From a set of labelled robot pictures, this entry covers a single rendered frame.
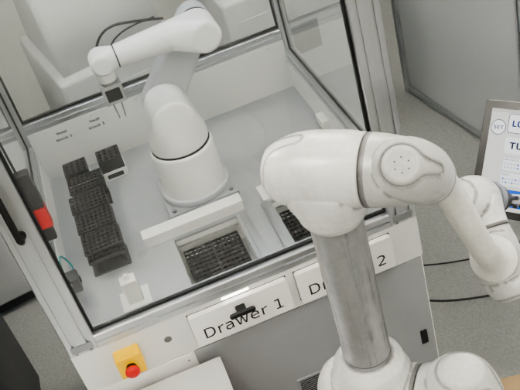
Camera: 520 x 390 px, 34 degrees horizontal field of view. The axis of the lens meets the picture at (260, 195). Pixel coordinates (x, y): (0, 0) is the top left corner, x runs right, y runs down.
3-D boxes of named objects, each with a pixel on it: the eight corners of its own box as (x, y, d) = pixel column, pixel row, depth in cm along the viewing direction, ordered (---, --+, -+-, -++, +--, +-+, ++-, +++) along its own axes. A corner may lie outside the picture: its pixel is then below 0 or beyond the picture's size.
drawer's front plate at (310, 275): (396, 265, 243) (391, 236, 237) (302, 303, 240) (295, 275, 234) (394, 261, 245) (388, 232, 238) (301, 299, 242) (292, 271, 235)
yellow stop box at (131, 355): (148, 371, 231) (140, 354, 227) (124, 382, 230) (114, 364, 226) (145, 359, 235) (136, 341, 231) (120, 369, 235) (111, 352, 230)
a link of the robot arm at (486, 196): (453, 186, 202) (473, 238, 200) (429, 184, 189) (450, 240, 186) (495, 169, 197) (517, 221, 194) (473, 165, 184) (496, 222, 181)
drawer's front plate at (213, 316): (295, 307, 240) (286, 279, 233) (199, 347, 237) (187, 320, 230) (292, 303, 241) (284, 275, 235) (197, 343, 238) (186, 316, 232)
